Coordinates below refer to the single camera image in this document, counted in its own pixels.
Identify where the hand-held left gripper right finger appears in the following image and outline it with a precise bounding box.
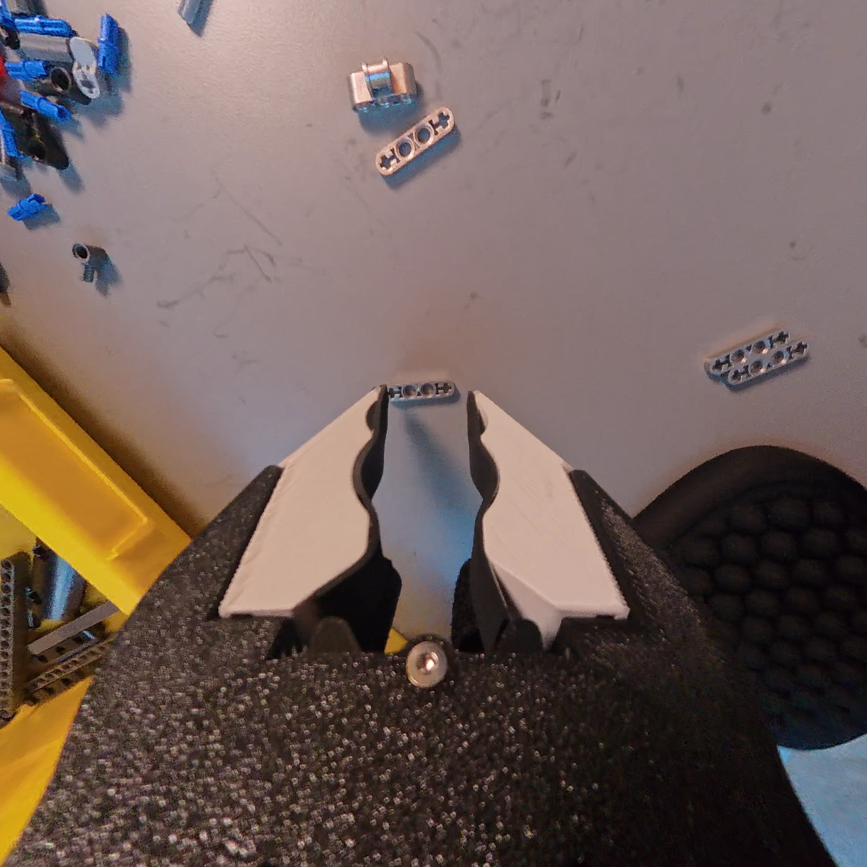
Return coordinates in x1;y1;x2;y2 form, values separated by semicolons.
466;389;632;648

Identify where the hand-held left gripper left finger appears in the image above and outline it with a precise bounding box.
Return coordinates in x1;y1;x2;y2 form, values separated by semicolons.
218;386;390;620

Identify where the chrome thin liftarm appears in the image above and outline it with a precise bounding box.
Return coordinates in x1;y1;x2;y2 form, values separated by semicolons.
374;107;456;180
385;379;461;406

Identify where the black mesh chair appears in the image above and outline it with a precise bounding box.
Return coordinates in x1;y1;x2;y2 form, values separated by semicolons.
633;443;867;753

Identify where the dark beam with holes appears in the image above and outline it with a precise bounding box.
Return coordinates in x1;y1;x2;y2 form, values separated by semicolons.
703;329;811;387

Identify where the pile of black red beams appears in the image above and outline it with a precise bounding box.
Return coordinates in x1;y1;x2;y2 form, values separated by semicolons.
0;547;115;722

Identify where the dark grey bush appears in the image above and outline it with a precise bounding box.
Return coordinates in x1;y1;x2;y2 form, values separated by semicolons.
71;242;109;282

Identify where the chrome T-shaped connector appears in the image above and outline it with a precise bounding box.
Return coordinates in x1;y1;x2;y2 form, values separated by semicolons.
347;59;417;111

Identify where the pile of mixed small connectors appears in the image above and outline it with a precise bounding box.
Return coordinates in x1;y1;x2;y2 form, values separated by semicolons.
0;0;130;224

